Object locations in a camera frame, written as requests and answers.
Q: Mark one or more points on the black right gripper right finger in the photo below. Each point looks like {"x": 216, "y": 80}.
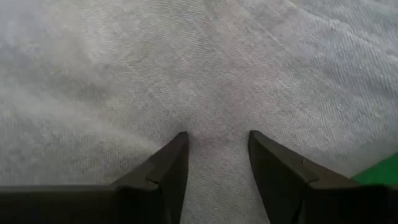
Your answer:
{"x": 273, "y": 180}

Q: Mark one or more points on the light blue denim jeans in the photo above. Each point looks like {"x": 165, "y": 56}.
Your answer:
{"x": 155, "y": 77}

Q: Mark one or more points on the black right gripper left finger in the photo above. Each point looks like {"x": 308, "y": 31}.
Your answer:
{"x": 164, "y": 180}

